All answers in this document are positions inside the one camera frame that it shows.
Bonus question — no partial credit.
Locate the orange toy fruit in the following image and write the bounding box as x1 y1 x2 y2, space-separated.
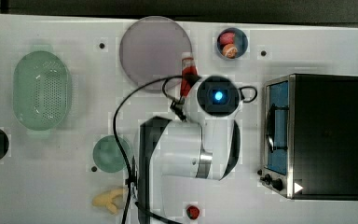
222 44 238 59

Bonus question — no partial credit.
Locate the yellow toy banana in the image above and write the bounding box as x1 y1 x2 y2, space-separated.
91 189 127 215

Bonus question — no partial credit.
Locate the green round plate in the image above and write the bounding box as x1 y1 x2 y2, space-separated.
92 135 126 173

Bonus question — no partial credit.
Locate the red toy fruit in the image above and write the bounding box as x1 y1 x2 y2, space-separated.
219 32 235 46

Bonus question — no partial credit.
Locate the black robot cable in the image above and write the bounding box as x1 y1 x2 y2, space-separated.
112 75 258 224

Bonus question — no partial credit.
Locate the small red toy strawberry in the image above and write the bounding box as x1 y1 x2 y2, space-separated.
186 205 200 220

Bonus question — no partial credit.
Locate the silver toaster oven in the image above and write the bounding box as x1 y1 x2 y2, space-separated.
258 74 358 201

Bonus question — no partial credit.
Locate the green perforated basket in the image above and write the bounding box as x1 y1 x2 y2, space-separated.
13 50 72 131

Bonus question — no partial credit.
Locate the red ketchup bottle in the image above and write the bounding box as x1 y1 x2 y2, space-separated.
180 55 198 97

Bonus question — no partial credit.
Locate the blue bowl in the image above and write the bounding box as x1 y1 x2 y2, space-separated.
216 27 248 60

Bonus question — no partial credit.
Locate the grey round plate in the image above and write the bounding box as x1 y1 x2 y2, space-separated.
119 16 192 86

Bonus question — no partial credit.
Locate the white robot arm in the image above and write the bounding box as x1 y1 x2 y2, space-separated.
133 76 241 224

